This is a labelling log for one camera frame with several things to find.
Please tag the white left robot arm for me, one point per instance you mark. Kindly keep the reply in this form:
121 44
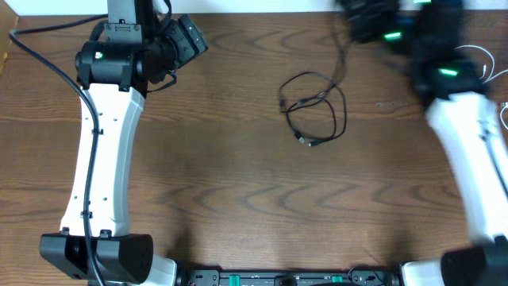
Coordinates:
132 49

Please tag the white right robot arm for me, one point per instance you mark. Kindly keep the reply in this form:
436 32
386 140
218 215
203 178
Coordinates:
459 111

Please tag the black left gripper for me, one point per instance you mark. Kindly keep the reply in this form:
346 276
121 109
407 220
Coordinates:
191 45

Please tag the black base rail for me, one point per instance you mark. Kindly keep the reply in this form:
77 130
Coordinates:
357 276

